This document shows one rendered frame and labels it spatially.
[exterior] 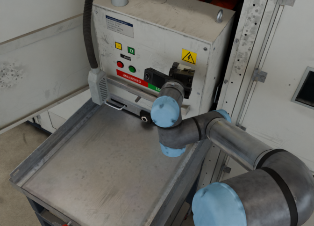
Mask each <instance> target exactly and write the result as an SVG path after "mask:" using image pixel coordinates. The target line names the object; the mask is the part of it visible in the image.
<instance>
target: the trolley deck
mask: <svg viewBox="0 0 314 226"><path fill-rule="evenodd" d="M192 144H193V143H191V144H188V145H186V150H185V152H184V153H182V154H181V155H180V156H177V157H169V156H166V155H164V154H163V153H162V150H161V146H160V143H159V135H158V129H157V125H156V124H155V123H154V122H152V123H151V124H149V123H147V122H145V121H143V120H141V119H140V116H139V115H137V114H135V113H132V112H130V111H128V110H126V109H122V110H117V109H115V108H112V107H110V106H108V105H106V104H104V105H103V106H102V107H101V108H100V109H99V110H98V111H97V112H96V113H95V114H94V115H93V116H92V117H91V118H90V119H89V120H88V121H87V122H86V123H85V124H84V125H83V126H82V127H81V128H80V129H79V130H78V131H77V132H76V133H75V134H74V135H73V136H72V137H71V138H70V139H69V140H68V141H67V142H66V143H65V144H64V145H63V146H62V147H61V148H60V149H59V150H58V151H57V152H56V153H55V154H54V155H53V156H52V157H51V158H50V159H49V160H48V161H47V162H46V163H45V164H44V165H43V166H42V167H41V168H40V169H39V170H38V171H37V172H36V173H35V174H34V175H33V176H32V177H31V178H30V179H29V180H28V181H27V182H26V183H25V184H24V185H23V186H22V187H21V188H20V187H19V186H17V185H16V184H14V183H13V180H12V179H11V178H9V181H10V183H11V185H12V187H13V188H15V189H16V190H18V191H19V192H21V193H22V194H24V195H26V196H27V197H29V198H30V199H32V200H34V201H35V202H37V203H38V204H40V205H41V206H43V207H44V208H46V209H47V210H49V211H51V212H52V213H54V214H56V215H57V216H59V217H60V218H62V219H63V220H65V221H66V222H68V223H69V221H71V225H73V226H143V224H144V222H145V220H146V219H147V217H148V216H149V214H150V212H151V211H152V209H153V208H154V206H155V204H156V203H157V201H158V199H159V198H160V196H161V195H162V193H163V191H164V190H165V188H166V186H167V185H168V183H169V181H170V180H171V178H172V177H173V175H174V174H175V172H176V170H177V169H178V167H179V165H180V164H181V162H182V160H183V159H184V157H185V156H186V154H187V152H188V151H189V149H190V147H191V146H192ZM211 145H212V142H211V141H210V140H209V139H206V140H205V142H204V143H203V145H202V147H201V148H200V150H199V152H198V153H197V155H196V157H195V159H194V160H193V162H192V164H191V165H190V167H189V169H188V171H187V173H186V174H185V176H184V178H183V179H182V181H181V183H180V184H179V186H178V188H177V189H176V191H175V193H174V195H173V196H172V198H171V200H170V201H169V203H168V205H167V207H166V209H165V210H164V212H163V214H162V215H161V217H160V219H159V221H158V222H157V224H156V225H155V226H167V224H168V223H169V221H170V219H171V217H172V215H173V214H174V212H175V210H176V208H177V206H178V204H179V203H180V201H181V199H182V197H183V195H184V194H185V192H186V190H187V188H188V187H189V185H190V183H191V181H192V179H193V178H194V176H195V174H196V172H197V170H198V169H199V167H200V165H201V163H202V161H203V160H204V158H205V156H206V154H207V152H208V150H209V149H210V147H211Z"/></svg>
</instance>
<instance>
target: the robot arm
mask: <svg viewBox="0 0 314 226"><path fill-rule="evenodd" d="M194 73H195V70H192V69H191V67H189V66H185V65H182V64H180V63H178V62H174V63H173V65H172V68H170V71H169V75H166V74H164V73H162V72H159V71H157V70H155V69H153V68H151V67H150V68H146V69H145V70H144V78H143V80H144V81H145V82H147V83H149V84H151V85H153V86H155V87H157V88H159V89H161V90H160V92H159V94H158V96H157V98H156V100H155V101H154V103H153V105H152V109H151V113H150V115H151V119H152V120H153V122H154V123H155V124H156V125H157V129H158V135H159V143H160V146H161V150H162V153H163V154H164V155H166V156H169V157H177V156H180V155H181V154H182V153H184V152H185V150H186V145H188V144H191V143H194V142H197V141H200V140H204V139H209V140H210V141H211V142H213V143H214V144H215V145H216V146H218V147H219V148H220V149H221V150H222V151H223V152H225V153H226V154H227V155H228V156H230V157H231V158H232V159H233V160H235V161H236V162H237V163H238V164H239V165H241V166H242V167H243V168H244V169H246V170H247V171H248V172H247V173H244V174H241V175H238V176H235V177H232V178H229V179H227V180H224V181H221V182H214V183H211V184H209V185H207V186H206V187H204V188H202V189H200V190H198V191H197V192H196V193H195V195H194V197H193V202H192V212H193V220H194V224H195V226H301V225H302V224H304V223H305V222H306V221H307V220H308V219H309V218H310V217H311V215H312V214H313V212H314V177H313V175H312V173H311V171H310V170H309V168H308V167H307V166H306V165H305V163H304V162H303V161H301V160H300V159H299V158H298V157H297V156H295V155H293V154H292V153H290V152H288V151H287V150H284V149H281V148H276V149H274V148H272V147H270V146H269V145H267V144H265V143H264V142H262V141H261V140H259V139H257V138H255V137H254V136H252V135H250V134H249V133H247V132H245V131H244V130H242V129H240V128H239V127H237V126H235V125H234V124H232V123H231V119H230V116H229V114H227V112H226V111H225V110H223V109H219V110H212V111H210V112H208V113H204V114H201V115H197V116H194V117H190V118H187V119H183V120H182V116H181V105H182V102H183V99H184V98H185V99H189V96H190V94H191V91H192V83H193V76H194Z"/></svg>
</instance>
